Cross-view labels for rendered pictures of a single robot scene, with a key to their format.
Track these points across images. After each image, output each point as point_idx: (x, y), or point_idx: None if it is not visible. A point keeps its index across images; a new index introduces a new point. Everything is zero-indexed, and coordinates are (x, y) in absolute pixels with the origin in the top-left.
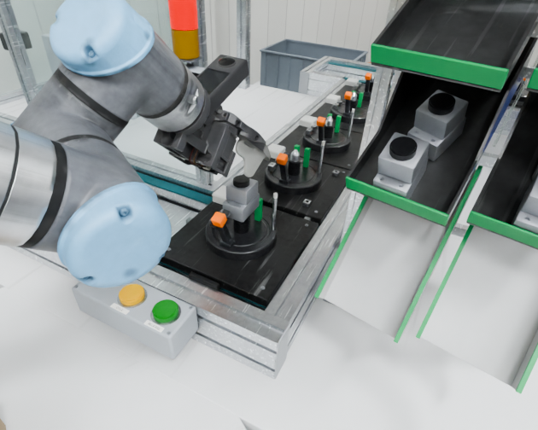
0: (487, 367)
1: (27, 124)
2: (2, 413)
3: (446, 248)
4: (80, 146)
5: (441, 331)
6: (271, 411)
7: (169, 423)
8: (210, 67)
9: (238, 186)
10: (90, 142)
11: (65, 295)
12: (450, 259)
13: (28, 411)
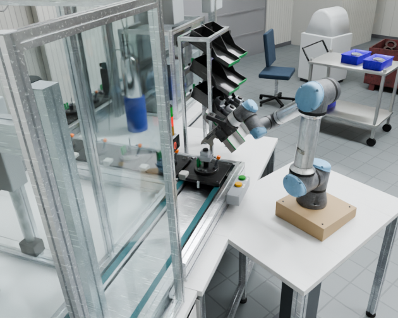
0: (244, 135)
1: (262, 122)
2: (272, 217)
3: (182, 149)
4: (268, 115)
5: None
6: (253, 176)
7: (263, 190)
8: (213, 117)
9: (208, 149)
10: (266, 115)
11: (227, 221)
12: (189, 149)
13: (270, 212)
